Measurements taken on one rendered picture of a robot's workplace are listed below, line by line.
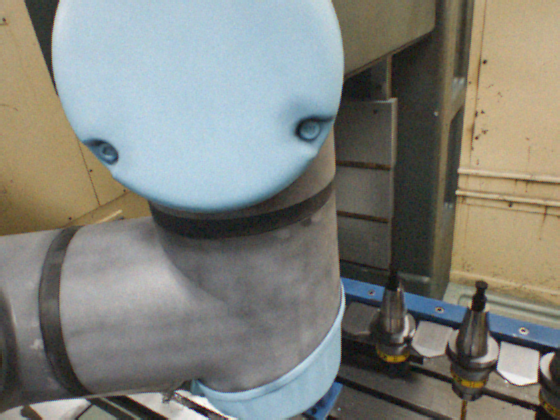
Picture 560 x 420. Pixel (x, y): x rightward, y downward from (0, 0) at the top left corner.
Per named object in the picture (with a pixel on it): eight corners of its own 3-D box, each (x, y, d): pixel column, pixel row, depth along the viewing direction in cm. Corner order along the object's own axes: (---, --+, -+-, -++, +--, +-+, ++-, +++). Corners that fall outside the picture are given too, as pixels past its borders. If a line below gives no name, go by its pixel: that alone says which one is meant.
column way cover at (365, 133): (390, 273, 126) (392, 102, 103) (259, 244, 150) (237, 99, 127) (395, 264, 130) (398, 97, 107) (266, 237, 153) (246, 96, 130)
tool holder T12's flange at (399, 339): (420, 329, 64) (421, 316, 63) (406, 355, 60) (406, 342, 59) (381, 316, 67) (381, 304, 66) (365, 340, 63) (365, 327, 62)
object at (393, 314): (413, 318, 63) (414, 281, 60) (402, 336, 60) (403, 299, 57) (385, 308, 65) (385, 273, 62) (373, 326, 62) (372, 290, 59)
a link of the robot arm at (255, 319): (147, 336, 25) (90, 165, 20) (331, 309, 25) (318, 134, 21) (113, 465, 18) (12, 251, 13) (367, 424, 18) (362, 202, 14)
